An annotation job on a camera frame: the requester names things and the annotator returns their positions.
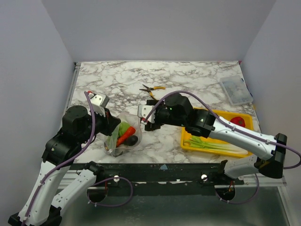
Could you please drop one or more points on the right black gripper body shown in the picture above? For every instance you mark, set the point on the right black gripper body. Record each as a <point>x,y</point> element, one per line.
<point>153,125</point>

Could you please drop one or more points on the green cabbage toy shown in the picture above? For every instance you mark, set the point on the green cabbage toy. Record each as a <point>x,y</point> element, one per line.
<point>123,127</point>

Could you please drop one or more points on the orange toy carrot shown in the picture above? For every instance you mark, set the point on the orange toy carrot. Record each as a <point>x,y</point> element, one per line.
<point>131,130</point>

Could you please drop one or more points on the clear zip top bag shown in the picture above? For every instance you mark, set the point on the clear zip top bag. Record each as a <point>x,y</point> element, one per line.
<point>110,143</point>

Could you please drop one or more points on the purple toy eggplant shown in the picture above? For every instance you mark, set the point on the purple toy eggplant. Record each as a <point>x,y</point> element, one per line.
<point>131,140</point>

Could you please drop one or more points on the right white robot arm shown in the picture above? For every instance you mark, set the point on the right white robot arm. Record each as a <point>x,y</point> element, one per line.
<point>268,152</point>

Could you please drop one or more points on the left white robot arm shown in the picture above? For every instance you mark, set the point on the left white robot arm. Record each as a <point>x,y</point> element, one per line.
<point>36,210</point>

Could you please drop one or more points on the green celery toy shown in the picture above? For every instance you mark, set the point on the green celery toy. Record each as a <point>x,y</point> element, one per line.
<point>197,142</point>

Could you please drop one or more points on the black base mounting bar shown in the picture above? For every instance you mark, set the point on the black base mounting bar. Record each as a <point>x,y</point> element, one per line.
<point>161,179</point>

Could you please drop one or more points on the clear plastic screw box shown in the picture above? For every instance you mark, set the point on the clear plastic screw box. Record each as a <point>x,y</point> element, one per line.
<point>236,90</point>

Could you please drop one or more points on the red toy tomato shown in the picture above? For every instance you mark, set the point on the red toy tomato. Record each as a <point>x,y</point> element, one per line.
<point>238,121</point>

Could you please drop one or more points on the yellow plastic tray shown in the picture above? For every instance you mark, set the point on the yellow plastic tray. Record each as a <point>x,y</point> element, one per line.
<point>227,115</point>

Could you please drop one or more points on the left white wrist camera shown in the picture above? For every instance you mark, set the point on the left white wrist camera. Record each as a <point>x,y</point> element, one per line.
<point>99,102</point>

